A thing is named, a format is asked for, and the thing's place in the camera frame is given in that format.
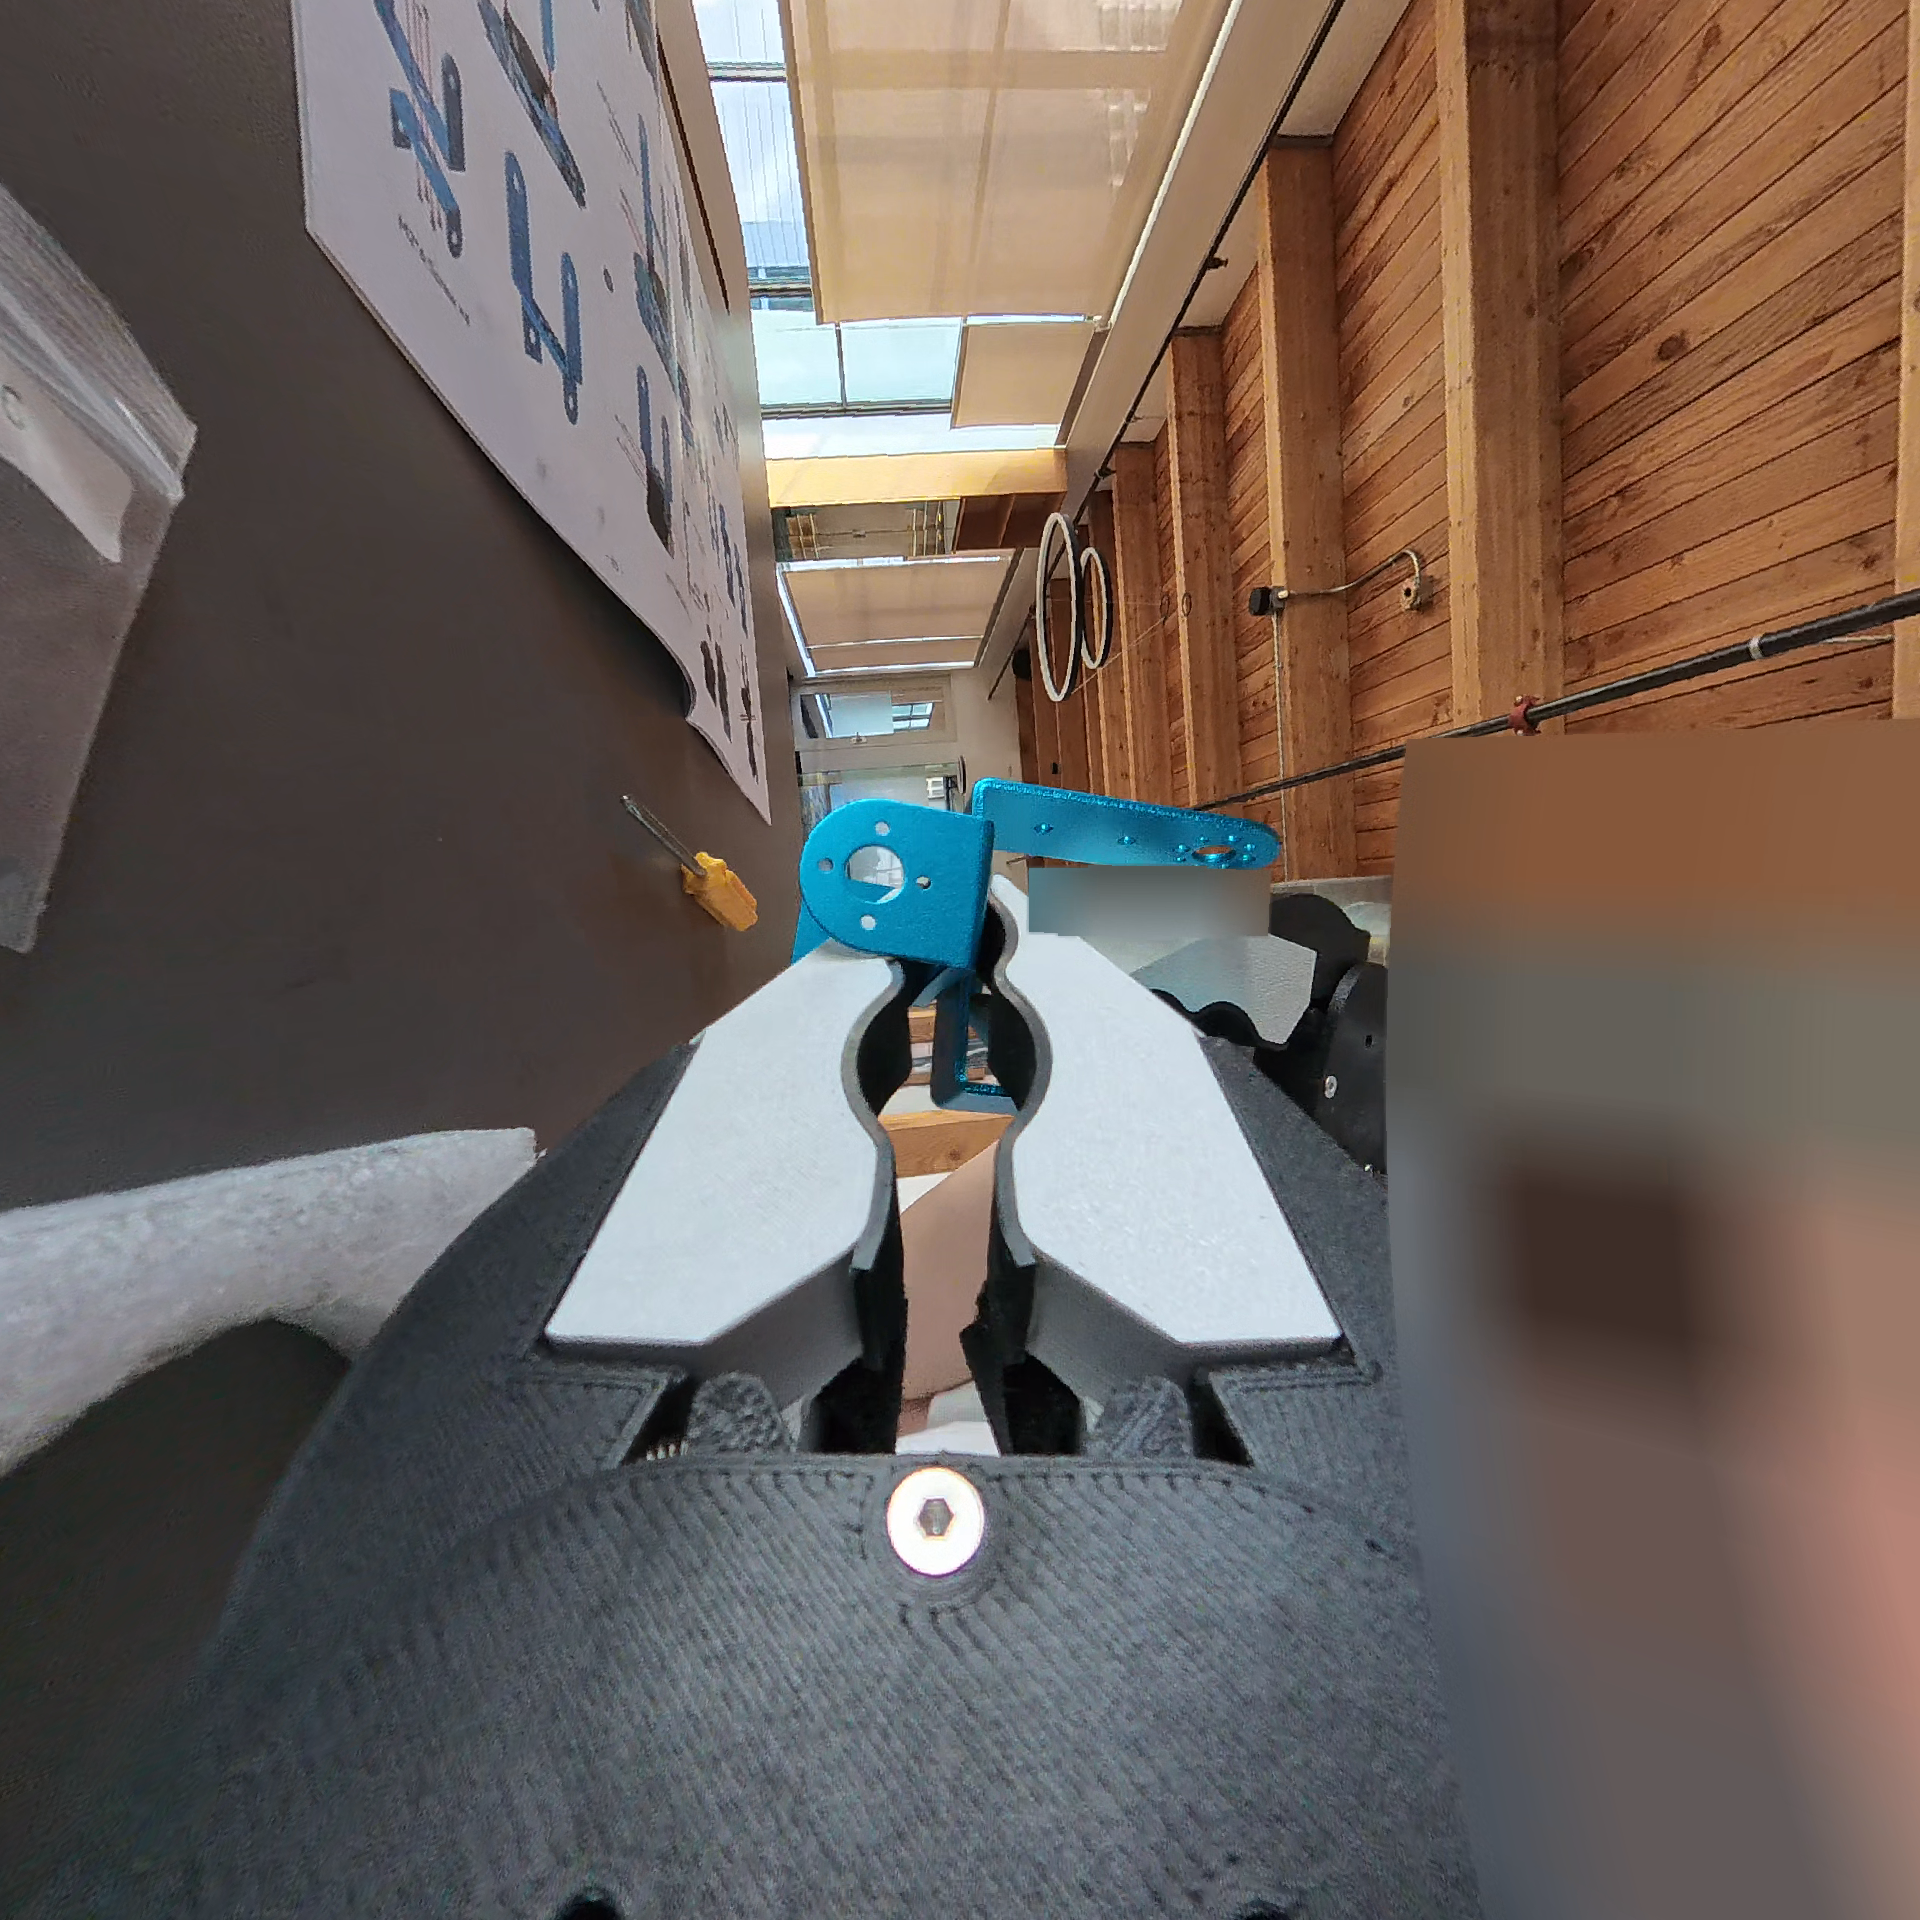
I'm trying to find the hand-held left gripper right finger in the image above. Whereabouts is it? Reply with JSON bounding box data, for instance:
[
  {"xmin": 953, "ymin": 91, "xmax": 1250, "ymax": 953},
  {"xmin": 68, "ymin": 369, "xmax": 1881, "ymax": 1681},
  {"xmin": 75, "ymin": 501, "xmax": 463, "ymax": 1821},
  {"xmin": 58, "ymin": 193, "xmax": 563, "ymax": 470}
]
[{"xmin": 983, "ymin": 874, "xmax": 1346, "ymax": 1409}]

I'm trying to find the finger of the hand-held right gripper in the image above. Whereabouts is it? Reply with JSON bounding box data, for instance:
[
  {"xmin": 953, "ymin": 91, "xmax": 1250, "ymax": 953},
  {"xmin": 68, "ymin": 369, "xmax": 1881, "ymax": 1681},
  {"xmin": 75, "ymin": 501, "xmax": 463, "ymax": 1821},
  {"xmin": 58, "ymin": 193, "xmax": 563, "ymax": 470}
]
[{"xmin": 1131, "ymin": 934, "xmax": 1315, "ymax": 1057}]

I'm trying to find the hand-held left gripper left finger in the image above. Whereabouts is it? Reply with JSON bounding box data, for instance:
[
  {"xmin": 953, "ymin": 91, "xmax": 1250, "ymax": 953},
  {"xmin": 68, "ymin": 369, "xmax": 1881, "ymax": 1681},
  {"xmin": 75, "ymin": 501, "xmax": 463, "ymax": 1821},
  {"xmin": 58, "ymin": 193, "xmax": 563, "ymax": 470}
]
[{"xmin": 540, "ymin": 959, "xmax": 912, "ymax": 1402}]

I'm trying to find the blue metal robot arm bracket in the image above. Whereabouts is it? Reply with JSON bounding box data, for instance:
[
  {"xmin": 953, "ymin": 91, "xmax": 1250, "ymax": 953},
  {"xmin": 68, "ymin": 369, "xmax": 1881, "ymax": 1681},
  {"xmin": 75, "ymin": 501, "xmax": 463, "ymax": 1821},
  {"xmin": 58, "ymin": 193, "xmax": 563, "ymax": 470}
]
[{"xmin": 791, "ymin": 778, "xmax": 1289, "ymax": 1117}]

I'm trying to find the person's right forearm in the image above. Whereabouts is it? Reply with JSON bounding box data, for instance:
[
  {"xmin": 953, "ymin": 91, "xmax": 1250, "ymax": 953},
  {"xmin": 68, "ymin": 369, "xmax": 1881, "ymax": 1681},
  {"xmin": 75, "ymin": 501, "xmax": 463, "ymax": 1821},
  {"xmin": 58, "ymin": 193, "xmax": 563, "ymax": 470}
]
[{"xmin": 897, "ymin": 1154, "xmax": 1024, "ymax": 1391}]

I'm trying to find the thin black pole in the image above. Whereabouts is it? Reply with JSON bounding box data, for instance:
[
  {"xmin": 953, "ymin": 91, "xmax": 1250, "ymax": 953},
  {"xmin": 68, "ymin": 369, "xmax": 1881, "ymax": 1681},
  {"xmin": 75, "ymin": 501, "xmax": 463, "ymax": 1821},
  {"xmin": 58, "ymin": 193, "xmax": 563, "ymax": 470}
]
[{"xmin": 1201, "ymin": 590, "xmax": 1920, "ymax": 813}]

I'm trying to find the white foam sheet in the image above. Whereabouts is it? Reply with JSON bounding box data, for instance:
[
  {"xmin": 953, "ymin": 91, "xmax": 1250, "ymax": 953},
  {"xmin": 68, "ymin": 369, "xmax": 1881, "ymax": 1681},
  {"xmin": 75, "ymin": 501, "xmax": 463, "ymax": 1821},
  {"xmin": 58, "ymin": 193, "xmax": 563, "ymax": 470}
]
[{"xmin": 0, "ymin": 1125, "xmax": 543, "ymax": 1479}]

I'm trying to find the small beige roller blind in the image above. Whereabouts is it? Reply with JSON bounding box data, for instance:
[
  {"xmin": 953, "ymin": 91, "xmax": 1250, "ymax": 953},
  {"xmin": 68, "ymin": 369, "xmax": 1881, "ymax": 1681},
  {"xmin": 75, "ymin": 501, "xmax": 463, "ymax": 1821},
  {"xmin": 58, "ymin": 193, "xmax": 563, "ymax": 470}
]
[{"xmin": 948, "ymin": 319, "xmax": 1113, "ymax": 434}]

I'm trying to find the white linear ceiling light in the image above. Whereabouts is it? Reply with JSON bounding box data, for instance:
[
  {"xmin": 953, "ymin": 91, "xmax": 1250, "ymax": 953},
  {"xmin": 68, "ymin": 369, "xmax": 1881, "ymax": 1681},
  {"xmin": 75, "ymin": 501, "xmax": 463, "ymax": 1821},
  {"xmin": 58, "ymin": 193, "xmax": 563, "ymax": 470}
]
[{"xmin": 1057, "ymin": 0, "xmax": 1338, "ymax": 453}]

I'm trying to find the printed instruction sheet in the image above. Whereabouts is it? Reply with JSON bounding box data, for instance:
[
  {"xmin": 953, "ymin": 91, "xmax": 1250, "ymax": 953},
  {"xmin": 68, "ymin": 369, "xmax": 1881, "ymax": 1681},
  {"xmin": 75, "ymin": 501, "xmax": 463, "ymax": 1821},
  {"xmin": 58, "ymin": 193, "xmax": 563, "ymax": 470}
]
[{"xmin": 293, "ymin": 0, "xmax": 775, "ymax": 829}]

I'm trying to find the large beige roller blind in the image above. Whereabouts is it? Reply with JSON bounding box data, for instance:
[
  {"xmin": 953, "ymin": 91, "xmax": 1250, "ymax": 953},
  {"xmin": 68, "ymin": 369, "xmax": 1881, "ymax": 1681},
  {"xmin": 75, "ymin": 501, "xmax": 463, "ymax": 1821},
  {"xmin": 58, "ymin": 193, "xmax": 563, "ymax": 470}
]
[{"xmin": 779, "ymin": 0, "xmax": 1248, "ymax": 325}]

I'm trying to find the small clear plastic zip bag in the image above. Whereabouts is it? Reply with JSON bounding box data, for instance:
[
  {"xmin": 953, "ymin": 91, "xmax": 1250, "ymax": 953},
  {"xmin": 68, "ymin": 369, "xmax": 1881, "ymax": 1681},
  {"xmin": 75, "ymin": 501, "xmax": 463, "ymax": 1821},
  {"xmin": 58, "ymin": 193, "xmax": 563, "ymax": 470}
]
[{"xmin": 0, "ymin": 187, "xmax": 202, "ymax": 953}]

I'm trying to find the yellow handled screwdriver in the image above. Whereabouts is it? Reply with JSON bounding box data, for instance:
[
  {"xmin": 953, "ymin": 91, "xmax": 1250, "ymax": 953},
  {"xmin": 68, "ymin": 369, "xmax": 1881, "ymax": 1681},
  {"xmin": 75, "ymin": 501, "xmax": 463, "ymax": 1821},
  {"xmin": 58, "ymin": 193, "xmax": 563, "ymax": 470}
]
[{"xmin": 623, "ymin": 797, "xmax": 760, "ymax": 935}]

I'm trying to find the large black ring lamp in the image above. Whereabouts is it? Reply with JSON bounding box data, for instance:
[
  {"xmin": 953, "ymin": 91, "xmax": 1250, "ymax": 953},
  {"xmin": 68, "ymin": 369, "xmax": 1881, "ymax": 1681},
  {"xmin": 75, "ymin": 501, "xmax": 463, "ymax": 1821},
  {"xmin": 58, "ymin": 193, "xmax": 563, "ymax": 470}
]
[{"xmin": 1036, "ymin": 510, "xmax": 1088, "ymax": 705}]

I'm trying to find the metal wall conduit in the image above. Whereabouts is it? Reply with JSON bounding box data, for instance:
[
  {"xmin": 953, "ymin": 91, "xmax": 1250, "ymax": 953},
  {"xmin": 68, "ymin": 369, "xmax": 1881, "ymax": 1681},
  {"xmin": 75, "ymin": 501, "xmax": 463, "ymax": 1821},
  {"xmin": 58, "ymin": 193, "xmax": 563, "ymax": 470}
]
[{"xmin": 1248, "ymin": 546, "xmax": 1433, "ymax": 617}]

